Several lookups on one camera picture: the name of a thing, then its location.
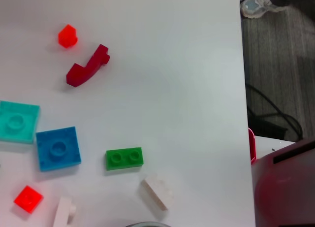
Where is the white toy brick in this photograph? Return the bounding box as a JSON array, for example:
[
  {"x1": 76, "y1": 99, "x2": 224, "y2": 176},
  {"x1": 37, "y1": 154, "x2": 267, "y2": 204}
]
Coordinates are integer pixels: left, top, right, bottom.
[
  {"x1": 52, "y1": 196, "x2": 77, "y2": 227},
  {"x1": 141, "y1": 175, "x2": 175, "y2": 212}
]

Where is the blue square toy plate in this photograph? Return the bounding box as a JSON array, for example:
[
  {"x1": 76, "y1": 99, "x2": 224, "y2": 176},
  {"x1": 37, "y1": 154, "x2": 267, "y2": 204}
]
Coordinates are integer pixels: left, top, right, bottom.
[{"x1": 35, "y1": 126, "x2": 82, "y2": 172}]

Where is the black floor cable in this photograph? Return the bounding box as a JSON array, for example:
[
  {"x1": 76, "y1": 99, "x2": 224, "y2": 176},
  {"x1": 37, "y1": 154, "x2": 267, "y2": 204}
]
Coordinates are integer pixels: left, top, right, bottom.
[{"x1": 246, "y1": 84, "x2": 304, "y2": 140}]

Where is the green toy brick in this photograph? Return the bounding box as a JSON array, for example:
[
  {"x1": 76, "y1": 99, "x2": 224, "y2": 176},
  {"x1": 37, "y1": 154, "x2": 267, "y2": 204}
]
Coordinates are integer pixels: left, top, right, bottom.
[{"x1": 105, "y1": 147, "x2": 144, "y2": 171}]

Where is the robot base housing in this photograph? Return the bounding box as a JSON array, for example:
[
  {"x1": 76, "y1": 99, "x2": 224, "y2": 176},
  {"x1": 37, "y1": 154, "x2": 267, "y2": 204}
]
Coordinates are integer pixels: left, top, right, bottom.
[{"x1": 251, "y1": 135, "x2": 315, "y2": 227}]

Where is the small red square block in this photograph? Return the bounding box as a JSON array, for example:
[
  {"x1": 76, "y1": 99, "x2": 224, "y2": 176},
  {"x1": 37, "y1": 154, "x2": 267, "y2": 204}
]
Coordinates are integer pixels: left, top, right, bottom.
[{"x1": 13, "y1": 185, "x2": 44, "y2": 214}]

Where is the dark red curved block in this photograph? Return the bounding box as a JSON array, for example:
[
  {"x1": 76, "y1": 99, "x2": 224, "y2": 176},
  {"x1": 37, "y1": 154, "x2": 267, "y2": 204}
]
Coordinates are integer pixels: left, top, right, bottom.
[{"x1": 65, "y1": 44, "x2": 111, "y2": 88}]

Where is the teal square toy plate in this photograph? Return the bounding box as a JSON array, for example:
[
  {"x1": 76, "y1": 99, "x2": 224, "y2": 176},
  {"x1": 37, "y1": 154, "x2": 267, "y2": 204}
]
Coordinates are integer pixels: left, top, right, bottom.
[{"x1": 0, "y1": 100, "x2": 41, "y2": 144}]

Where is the grey white sneaker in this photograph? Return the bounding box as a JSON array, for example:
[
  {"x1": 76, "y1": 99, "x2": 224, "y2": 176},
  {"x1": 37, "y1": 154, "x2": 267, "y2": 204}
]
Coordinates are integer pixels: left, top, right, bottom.
[{"x1": 240, "y1": 0, "x2": 288, "y2": 19}]

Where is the small orange-red cube block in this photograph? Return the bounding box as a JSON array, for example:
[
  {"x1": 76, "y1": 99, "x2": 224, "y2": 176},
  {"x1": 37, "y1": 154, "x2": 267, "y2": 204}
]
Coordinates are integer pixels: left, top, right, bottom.
[{"x1": 58, "y1": 24, "x2": 79, "y2": 49}]

